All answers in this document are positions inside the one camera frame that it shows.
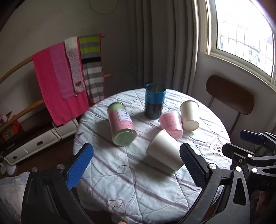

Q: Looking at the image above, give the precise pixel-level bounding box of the brown wooden chair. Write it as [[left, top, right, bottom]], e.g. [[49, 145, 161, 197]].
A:
[[205, 75, 254, 135]]

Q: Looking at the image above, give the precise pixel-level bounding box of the beige curtain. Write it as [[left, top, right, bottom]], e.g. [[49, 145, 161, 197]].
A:
[[127, 1, 199, 95]]

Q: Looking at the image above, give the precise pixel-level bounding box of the white paper cup near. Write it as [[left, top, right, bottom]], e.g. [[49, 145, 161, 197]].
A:
[[146, 129, 184, 171]]

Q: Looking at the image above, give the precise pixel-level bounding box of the white striped quilted tablecloth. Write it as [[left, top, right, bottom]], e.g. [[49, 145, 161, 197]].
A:
[[72, 87, 233, 224]]

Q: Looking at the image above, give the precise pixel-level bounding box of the green grey striped scarf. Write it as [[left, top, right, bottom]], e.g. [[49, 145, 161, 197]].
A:
[[79, 34, 105, 104]]

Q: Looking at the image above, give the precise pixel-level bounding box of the red box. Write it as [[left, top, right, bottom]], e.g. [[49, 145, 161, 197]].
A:
[[1, 120, 20, 141]]

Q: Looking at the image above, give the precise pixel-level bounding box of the white paper cup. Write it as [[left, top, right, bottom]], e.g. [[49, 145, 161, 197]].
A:
[[180, 100, 199, 132], [146, 129, 184, 171]]

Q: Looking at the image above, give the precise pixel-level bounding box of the hanging wire loop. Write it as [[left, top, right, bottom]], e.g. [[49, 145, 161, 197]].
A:
[[88, 0, 120, 16]]

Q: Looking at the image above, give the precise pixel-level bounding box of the white paper cup far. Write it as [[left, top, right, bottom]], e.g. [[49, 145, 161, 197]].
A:
[[180, 100, 199, 132]]

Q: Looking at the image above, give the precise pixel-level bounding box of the knitted white purple scarf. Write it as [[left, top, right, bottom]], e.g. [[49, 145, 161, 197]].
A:
[[64, 36, 85, 93]]

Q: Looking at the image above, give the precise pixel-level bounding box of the wooden towel rack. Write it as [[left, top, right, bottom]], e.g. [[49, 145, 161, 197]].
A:
[[0, 33, 111, 133]]

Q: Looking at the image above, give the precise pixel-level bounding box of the light pink towel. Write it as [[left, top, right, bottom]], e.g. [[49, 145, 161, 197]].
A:
[[49, 42, 75, 100]]

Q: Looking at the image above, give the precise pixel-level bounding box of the hot pink towel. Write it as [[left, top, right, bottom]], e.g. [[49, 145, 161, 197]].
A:
[[32, 48, 89, 126]]

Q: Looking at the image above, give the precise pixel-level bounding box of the white framed window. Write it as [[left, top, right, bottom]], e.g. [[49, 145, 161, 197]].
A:
[[197, 1, 275, 88]]

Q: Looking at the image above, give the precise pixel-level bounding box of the green and pink can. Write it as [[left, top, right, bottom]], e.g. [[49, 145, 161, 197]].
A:
[[107, 102, 137, 146]]

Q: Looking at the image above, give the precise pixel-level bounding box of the blue and black cup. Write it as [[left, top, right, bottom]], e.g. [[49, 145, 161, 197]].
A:
[[144, 83, 166, 119]]

